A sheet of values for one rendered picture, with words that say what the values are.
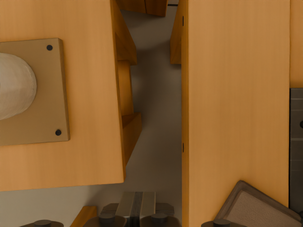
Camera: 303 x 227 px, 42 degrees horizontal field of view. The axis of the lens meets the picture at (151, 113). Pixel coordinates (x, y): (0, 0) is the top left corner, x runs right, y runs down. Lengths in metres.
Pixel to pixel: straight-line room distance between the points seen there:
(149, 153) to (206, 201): 0.91
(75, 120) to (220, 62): 0.23
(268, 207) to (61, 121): 0.31
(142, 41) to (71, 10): 0.86
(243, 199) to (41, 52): 0.35
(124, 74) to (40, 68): 0.64
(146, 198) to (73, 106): 0.46
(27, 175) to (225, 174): 0.30
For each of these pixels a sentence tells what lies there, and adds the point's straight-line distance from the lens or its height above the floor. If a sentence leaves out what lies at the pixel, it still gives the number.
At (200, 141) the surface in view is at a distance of 0.55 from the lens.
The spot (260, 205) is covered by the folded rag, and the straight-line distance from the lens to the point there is 0.55.
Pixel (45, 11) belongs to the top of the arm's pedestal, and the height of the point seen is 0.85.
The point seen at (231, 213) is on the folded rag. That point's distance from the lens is 0.55.
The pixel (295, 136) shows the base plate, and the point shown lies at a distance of 0.58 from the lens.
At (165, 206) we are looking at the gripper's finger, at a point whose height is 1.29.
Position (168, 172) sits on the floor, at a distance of 1.47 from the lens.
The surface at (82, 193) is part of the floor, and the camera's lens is 1.51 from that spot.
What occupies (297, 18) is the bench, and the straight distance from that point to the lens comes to 0.61.
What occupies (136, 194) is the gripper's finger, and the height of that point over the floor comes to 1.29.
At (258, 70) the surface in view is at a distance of 0.56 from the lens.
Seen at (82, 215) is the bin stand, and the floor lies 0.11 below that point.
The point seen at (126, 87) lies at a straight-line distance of 1.21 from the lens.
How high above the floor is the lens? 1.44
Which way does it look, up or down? 87 degrees down
